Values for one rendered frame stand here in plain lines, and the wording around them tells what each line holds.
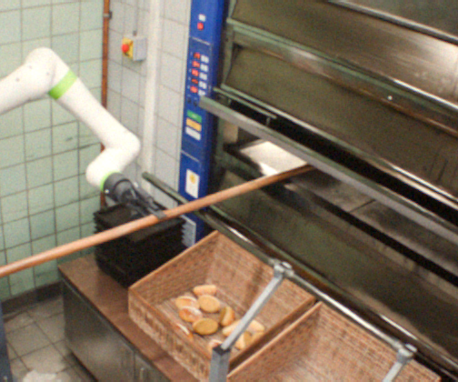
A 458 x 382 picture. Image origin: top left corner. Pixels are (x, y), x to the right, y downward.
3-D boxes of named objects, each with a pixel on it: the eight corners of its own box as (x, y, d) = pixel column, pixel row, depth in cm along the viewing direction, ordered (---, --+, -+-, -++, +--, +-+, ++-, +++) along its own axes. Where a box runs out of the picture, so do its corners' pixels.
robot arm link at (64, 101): (51, 100, 222) (57, 101, 212) (73, 77, 224) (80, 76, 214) (120, 167, 237) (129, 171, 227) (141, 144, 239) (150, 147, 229)
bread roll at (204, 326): (218, 335, 247) (216, 334, 252) (218, 318, 248) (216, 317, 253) (193, 335, 246) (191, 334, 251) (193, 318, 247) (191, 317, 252)
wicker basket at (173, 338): (216, 277, 285) (222, 224, 272) (309, 346, 249) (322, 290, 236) (125, 316, 255) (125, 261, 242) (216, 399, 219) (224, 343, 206)
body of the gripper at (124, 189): (132, 177, 220) (147, 188, 214) (131, 198, 224) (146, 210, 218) (113, 183, 216) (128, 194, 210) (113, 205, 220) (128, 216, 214)
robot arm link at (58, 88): (14, 70, 206) (38, 46, 203) (21, 59, 217) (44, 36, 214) (51, 106, 214) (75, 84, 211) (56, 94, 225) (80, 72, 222)
